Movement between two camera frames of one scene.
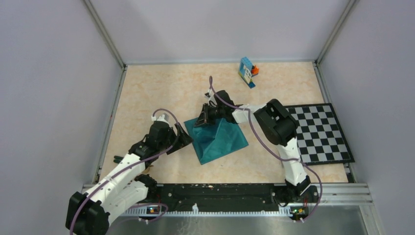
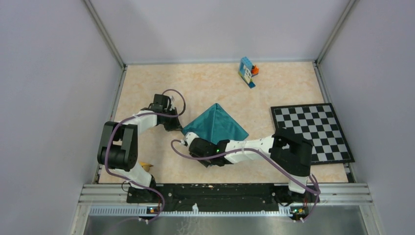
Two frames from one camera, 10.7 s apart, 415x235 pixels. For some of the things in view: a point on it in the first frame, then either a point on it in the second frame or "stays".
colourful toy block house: x=246 y=70 stays
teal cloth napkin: x=212 y=141 stays
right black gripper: x=204 y=117 -> x=206 y=163
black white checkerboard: x=320 y=138 stays
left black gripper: x=184 y=138 -> x=175 y=126
